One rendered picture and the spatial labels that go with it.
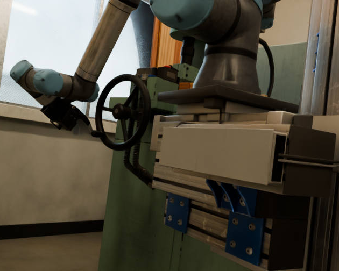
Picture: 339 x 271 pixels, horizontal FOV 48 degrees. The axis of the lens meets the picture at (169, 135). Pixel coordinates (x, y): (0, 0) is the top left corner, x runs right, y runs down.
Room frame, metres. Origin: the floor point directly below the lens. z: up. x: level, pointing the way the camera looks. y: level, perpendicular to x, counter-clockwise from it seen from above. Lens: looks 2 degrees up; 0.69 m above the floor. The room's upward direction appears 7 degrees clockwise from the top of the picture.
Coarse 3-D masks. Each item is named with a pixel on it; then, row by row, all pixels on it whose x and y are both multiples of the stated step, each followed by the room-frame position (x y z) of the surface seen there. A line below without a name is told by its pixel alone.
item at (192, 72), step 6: (174, 66) 1.65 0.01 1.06; (180, 66) 1.63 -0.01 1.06; (186, 66) 1.62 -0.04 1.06; (192, 66) 1.65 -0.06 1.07; (180, 72) 1.62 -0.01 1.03; (186, 72) 1.63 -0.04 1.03; (192, 72) 1.66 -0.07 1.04; (198, 72) 1.69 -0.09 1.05; (180, 78) 1.62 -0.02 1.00; (186, 78) 1.63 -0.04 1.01; (192, 78) 1.66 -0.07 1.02
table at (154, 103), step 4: (112, 100) 1.72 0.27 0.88; (116, 100) 1.70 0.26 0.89; (120, 100) 1.69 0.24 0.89; (124, 100) 1.67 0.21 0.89; (112, 104) 1.72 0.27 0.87; (152, 104) 1.43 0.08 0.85; (156, 104) 1.41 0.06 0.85; (160, 104) 1.42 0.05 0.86; (164, 104) 1.44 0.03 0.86; (168, 104) 1.46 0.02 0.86; (172, 104) 1.48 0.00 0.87; (136, 108) 1.51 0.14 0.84; (152, 108) 1.43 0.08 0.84; (156, 108) 1.42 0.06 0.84; (160, 108) 1.43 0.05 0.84; (164, 108) 1.44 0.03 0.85; (168, 108) 1.46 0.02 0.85; (172, 108) 1.48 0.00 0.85; (176, 108) 1.47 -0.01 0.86
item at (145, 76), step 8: (144, 80) 1.45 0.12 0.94; (136, 96) 1.47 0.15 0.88; (136, 104) 1.47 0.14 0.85; (128, 128) 1.46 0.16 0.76; (136, 128) 1.43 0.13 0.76; (128, 136) 1.45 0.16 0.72; (136, 144) 1.42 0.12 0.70; (128, 152) 1.45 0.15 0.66; (136, 152) 1.42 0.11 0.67; (128, 160) 1.45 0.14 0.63; (136, 160) 1.42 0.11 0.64; (128, 168) 1.44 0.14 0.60; (136, 168) 1.41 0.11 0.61; (144, 168) 1.41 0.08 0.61; (144, 176) 1.41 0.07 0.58; (152, 176) 1.38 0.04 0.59
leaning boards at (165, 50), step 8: (160, 24) 3.12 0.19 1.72; (160, 32) 3.11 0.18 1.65; (168, 32) 3.17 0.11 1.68; (152, 40) 3.10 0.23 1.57; (160, 40) 3.11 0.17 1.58; (168, 40) 3.17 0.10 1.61; (176, 40) 3.29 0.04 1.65; (152, 48) 3.09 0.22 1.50; (160, 48) 3.11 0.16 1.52; (168, 48) 3.18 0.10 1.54; (176, 48) 3.30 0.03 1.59; (152, 56) 3.09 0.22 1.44; (160, 56) 3.11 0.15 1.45; (168, 56) 3.18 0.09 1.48; (176, 56) 3.30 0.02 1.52; (152, 64) 3.09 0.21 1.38; (160, 64) 3.12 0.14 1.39; (168, 64) 3.18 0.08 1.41
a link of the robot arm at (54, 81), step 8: (32, 72) 1.14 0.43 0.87; (40, 72) 1.11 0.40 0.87; (48, 72) 1.10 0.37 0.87; (56, 72) 1.12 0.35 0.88; (32, 80) 1.13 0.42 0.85; (40, 80) 1.10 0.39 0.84; (48, 80) 1.10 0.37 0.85; (56, 80) 1.12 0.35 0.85; (64, 80) 1.16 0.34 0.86; (32, 88) 1.15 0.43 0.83; (40, 88) 1.11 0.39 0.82; (48, 88) 1.11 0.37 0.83; (56, 88) 1.13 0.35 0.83; (64, 88) 1.17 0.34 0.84; (64, 96) 1.19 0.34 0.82
